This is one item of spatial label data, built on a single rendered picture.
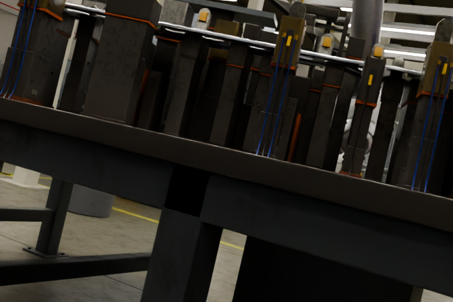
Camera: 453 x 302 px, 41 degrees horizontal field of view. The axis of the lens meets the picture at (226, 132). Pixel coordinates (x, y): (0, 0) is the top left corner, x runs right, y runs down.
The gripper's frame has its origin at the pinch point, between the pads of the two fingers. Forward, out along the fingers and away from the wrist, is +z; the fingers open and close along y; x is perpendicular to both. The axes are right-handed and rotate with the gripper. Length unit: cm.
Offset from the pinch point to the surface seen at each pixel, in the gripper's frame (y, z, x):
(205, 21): 18.4, 14.3, 16.1
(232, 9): 4.0, 5.8, 18.1
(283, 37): 48, 22, 49
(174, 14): 21.3, 14.4, 7.0
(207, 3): 5.5, 5.6, 9.6
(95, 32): 36.9, 26.5, -8.6
